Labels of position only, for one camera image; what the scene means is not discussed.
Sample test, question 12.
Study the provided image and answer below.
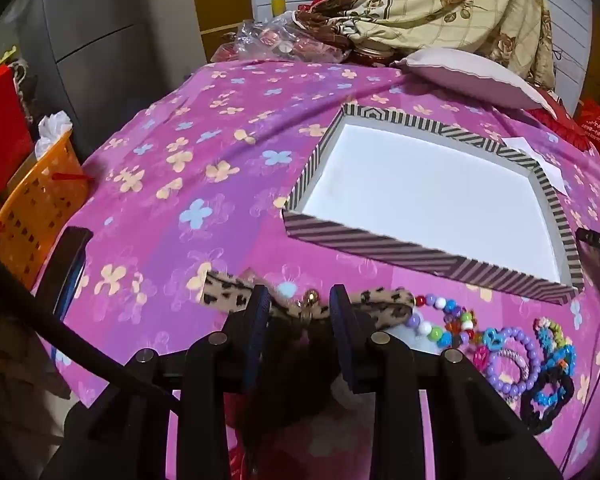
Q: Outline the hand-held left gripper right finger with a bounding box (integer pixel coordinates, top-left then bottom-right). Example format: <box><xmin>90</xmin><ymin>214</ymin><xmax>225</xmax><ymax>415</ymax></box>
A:
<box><xmin>329</xmin><ymin>284</ymin><xmax>563</xmax><ymax>480</ymax></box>

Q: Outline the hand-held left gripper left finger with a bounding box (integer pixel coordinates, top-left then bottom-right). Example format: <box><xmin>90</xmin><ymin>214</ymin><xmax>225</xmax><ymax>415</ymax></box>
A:
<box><xmin>40</xmin><ymin>285</ymin><xmax>272</xmax><ymax>480</ymax></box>

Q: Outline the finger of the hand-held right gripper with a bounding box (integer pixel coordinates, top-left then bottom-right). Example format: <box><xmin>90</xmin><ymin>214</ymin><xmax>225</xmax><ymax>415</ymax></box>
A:
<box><xmin>575</xmin><ymin>227</ymin><xmax>600</xmax><ymax>262</ymax></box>

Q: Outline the leopard print hair bow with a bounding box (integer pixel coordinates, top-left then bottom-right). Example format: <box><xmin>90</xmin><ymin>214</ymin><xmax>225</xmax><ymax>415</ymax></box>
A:
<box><xmin>200</xmin><ymin>269</ymin><xmax>416</xmax><ymax>332</ymax></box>

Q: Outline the multicolour bead bracelet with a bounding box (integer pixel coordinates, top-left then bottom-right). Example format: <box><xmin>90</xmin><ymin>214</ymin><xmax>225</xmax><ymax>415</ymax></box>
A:
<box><xmin>407</xmin><ymin>294</ymin><xmax>481</xmax><ymax>352</ymax></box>

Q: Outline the green and blue loom bracelet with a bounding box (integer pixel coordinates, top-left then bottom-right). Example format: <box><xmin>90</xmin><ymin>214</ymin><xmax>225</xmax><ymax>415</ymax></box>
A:
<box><xmin>532</xmin><ymin>316</ymin><xmax>570</xmax><ymax>357</ymax></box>

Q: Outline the blue bead bracelet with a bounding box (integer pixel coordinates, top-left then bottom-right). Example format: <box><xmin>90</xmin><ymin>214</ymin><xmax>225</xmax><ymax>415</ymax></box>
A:
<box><xmin>539</xmin><ymin>344</ymin><xmax>577</xmax><ymax>378</ymax></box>

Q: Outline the purple bead bracelet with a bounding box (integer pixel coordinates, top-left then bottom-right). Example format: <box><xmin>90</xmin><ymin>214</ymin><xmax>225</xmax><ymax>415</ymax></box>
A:
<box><xmin>484</xmin><ymin>326</ymin><xmax>542</xmax><ymax>400</ymax></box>

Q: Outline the striped cardboard box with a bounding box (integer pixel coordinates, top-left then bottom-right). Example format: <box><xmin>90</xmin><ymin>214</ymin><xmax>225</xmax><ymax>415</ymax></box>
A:
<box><xmin>281</xmin><ymin>103</ymin><xmax>586</xmax><ymax>306</ymax></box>

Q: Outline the black bead bracelet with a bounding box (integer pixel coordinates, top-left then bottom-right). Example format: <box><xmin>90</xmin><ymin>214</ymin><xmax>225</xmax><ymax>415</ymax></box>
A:
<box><xmin>519</xmin><ymin>374</ymin><xmax>577</xmax><ymax>435</ymax></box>

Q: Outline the white paper sheet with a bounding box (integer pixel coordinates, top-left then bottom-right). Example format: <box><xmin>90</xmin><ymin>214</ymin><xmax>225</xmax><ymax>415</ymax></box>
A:
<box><xmin>500</xmin><ymin>136</ymin><xmax>569</xmax><ymax>196</ymax></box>

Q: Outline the red frilled cushion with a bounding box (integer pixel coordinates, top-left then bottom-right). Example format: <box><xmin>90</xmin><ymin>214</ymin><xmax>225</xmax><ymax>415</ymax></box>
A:
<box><xmin>524</xmin><ymin>87</ymin><xmax>600</xmax><ymax>162</ymax></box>

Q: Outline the pink floral blanket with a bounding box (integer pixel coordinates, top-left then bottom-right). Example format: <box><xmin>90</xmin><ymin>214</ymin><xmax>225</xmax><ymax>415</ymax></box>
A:
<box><xmin>30</xmin><ymin>57</ymin><xmax>600</xmax><ymax>480</ymax></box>

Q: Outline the black panel with blue edge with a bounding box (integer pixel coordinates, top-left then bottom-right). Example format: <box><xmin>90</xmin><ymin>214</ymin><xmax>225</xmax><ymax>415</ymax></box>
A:
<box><xmin>35</xmin><ymin>226</ymin><xmax>94</xmax><ymax>322</ymax></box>

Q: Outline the pale pink pillow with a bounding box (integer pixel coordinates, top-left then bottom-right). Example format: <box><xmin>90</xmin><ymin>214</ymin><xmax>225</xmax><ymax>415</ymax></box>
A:
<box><xmin>391</xmin><ymin>48</ymin><xmax>557</xmax><ymax>114</ymax></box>

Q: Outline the orange plastic basket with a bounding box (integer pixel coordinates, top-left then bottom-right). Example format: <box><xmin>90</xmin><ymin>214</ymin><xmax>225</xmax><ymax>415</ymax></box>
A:
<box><xmin>0</xmin><ymin>129</ymin><xmax>92</xmax><ymax>292</ymax></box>

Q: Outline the white crumpled tissue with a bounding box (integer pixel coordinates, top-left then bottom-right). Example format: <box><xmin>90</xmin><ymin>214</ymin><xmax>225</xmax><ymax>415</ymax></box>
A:
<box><xmin>34</xmin><ymin>110</ymin><xmax>74</xmax><ymax>157</ymax></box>

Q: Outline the clear plastic bag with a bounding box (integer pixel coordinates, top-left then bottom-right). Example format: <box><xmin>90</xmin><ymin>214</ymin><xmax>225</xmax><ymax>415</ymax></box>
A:
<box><xmin>234</xmin><ymin>11</ymin><xmax>352</xmax><ymax>65</ymax></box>

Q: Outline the red box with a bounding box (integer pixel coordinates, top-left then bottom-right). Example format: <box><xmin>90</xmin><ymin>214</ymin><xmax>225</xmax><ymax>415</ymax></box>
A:
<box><xmin>0</xmin><ymin>65</ymin><xmax>34</xmax><ymax>222</ymax></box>

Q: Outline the grey refrigerator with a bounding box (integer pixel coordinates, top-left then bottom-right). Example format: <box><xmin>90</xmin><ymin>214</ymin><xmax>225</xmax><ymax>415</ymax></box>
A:
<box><xmin>24</xmin><ymin>0</ymin><xmax>207</xmax><ymax>162</ymax></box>

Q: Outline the silver sparkly bracelet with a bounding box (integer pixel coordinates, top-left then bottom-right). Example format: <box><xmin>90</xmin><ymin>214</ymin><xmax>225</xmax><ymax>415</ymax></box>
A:
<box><xmin>496</xmin><ymin>349</ymin><xmax>529</xmax><ymax>387</ymax></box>

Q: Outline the black cable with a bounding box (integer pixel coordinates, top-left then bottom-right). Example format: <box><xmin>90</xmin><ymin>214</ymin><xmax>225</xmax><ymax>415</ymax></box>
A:
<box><xmin>0</xmin><ymin>246</ymin><xmax>182</xmax><ymax>407</ymax></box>

